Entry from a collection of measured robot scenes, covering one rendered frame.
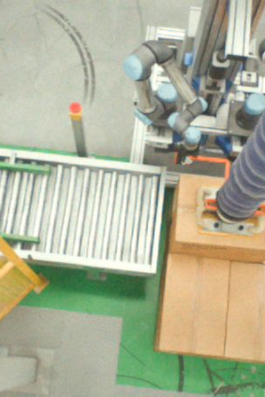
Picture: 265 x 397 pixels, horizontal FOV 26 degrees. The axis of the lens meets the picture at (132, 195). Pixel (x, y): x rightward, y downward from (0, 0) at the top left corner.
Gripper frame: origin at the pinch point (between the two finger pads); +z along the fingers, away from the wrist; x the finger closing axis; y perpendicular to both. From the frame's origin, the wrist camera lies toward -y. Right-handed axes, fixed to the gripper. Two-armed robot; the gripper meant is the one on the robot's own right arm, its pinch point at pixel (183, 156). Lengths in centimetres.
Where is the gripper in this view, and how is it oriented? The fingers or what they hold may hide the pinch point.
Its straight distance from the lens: 327.3
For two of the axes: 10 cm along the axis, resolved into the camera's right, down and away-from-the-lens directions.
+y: 10.0, 1.0, -0.1
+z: -0.2, 2.9, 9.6
